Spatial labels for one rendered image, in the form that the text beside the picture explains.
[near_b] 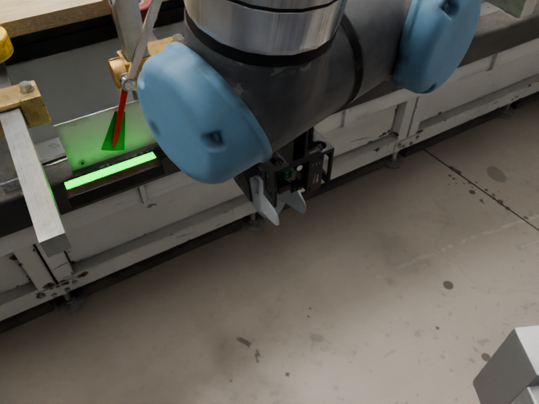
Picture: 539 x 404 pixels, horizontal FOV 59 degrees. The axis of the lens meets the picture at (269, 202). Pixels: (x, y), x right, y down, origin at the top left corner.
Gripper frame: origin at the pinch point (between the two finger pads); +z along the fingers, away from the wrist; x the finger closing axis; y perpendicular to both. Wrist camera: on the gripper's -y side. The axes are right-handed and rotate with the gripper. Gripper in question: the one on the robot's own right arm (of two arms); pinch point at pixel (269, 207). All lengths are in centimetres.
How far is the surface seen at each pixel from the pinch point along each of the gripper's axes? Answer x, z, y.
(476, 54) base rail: 80, 18, -33
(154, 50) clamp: -0.9, -4.5, -36.5
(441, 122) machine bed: 108, 66, -57
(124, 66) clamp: -6.5, -3.7, -35.2
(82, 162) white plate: -17.9, 11.1, -34.2
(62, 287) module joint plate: -34, 69, -57
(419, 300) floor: 58, 83, -8
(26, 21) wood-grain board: -17, -7, -52
